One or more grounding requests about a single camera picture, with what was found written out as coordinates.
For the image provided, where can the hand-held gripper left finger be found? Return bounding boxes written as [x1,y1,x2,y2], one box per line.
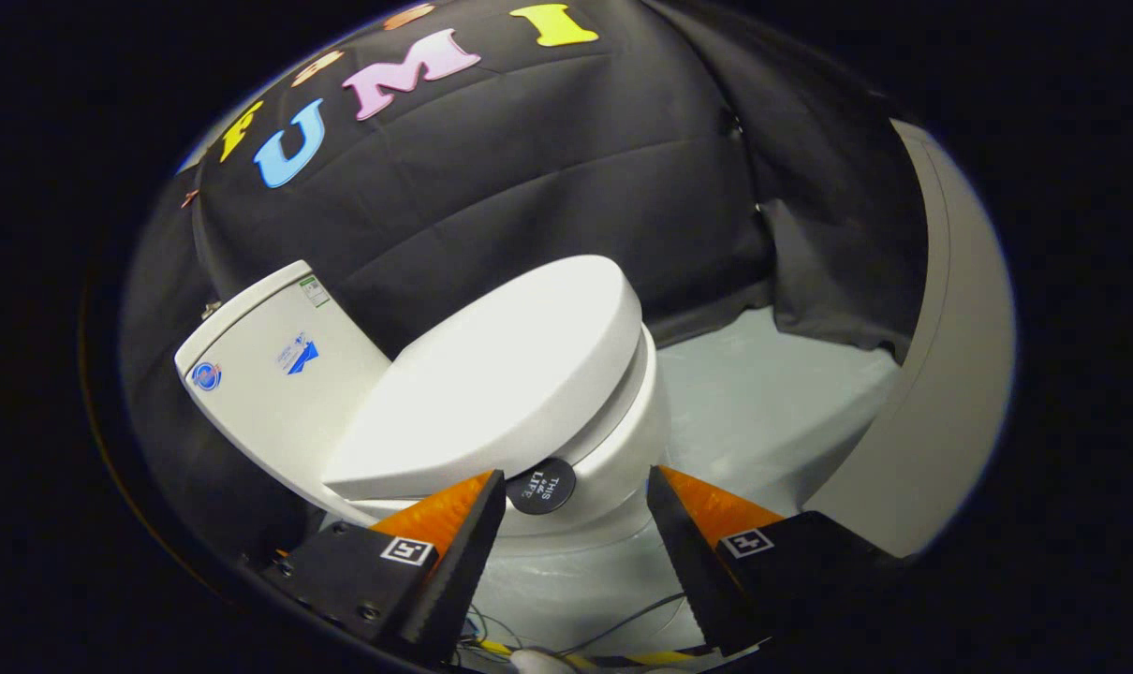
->
[262,470,508,667]

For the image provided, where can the white toilet with tank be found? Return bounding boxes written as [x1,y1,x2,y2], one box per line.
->
[174,260,672,555]

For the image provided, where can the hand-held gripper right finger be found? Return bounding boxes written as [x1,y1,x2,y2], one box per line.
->
[647,465,905,658]

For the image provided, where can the round black pull tab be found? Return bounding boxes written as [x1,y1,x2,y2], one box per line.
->
[507,458,578,517]

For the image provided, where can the black backdrop cloth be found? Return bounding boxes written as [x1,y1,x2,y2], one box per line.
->
[120,0,929,563]

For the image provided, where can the white toilet lid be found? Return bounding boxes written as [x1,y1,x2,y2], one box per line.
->
[323,255,644,502]

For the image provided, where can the grey side panel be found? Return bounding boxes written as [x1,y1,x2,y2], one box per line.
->
[803,119,1018,560]

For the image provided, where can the thin floor cables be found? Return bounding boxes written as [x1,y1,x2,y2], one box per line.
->
[454,592,691,658]

